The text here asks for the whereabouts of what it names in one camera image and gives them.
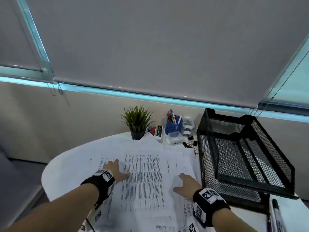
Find metal bead chain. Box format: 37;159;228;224
13;0;64;96
248;54;309;118

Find glass window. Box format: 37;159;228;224
0;0;309;123

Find grey low cabinet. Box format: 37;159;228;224
0;148;45;231

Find black right wristband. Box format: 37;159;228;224
192;188;231;227

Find dark blue pen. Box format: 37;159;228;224
266;210;273;232

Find blue pen holder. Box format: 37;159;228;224
165;115;183;136

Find clear plastic lidded box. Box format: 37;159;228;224
166;131;184;146

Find cluster of black binder clips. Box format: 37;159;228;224
182;135;198;149

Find black marker pen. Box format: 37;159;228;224
271;198;288;232

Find potted green plant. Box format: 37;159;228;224
120;104;155;140

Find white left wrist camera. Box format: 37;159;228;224
93;190;114;223

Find person's right hand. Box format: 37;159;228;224
173;173;202;201

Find black cable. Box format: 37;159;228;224
85;216;97;232

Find person's left forearm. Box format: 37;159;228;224
0;183;100;232

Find black mesh paper tray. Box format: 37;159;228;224
196;108;300;214

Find wide grey roller blind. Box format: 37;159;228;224
24;0;309;110

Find person's right forearm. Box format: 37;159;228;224
212;206;259;232

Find white table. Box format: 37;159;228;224
41;131;309;232

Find person's left hand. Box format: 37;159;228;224
102;159;131;183

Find pile of papers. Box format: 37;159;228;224
80;132;213;232

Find white tape dispenser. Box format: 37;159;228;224
183;116;195;136

